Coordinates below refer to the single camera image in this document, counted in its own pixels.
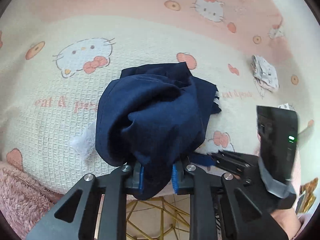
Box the navy blue shorts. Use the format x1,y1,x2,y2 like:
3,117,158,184
95,62,221,200

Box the person's right hand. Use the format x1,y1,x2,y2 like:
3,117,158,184
271,208,302,239

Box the pink fluffy rug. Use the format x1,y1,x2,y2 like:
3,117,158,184
1,162,62,239

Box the small white paper tag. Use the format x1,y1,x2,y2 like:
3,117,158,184
278,103,292,110

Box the small folded white patterned garment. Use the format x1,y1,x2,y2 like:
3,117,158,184
251,55,279,92

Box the Hello Kitty pink blanket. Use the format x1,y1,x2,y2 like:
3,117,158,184
1,0,319,193

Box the gold wire stool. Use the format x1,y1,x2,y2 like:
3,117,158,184
126,194,190,239

